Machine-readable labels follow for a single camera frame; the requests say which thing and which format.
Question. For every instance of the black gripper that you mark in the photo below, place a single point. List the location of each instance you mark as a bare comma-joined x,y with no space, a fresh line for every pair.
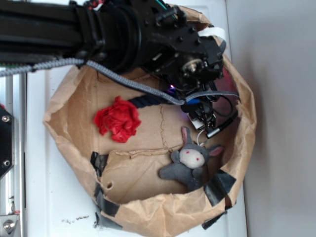
171,47

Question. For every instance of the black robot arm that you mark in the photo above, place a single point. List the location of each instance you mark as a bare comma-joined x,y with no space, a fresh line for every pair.
121,35

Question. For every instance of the grey plush donkey toy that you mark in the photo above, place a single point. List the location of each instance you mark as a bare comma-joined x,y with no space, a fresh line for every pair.
187,163

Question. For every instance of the brown paper bag tray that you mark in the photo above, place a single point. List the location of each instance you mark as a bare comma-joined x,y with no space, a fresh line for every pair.
122,178

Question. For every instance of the aluminium rail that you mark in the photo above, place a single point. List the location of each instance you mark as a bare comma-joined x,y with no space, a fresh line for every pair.
12,185

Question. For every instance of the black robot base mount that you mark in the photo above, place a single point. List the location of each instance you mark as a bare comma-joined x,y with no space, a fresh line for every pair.
6,141

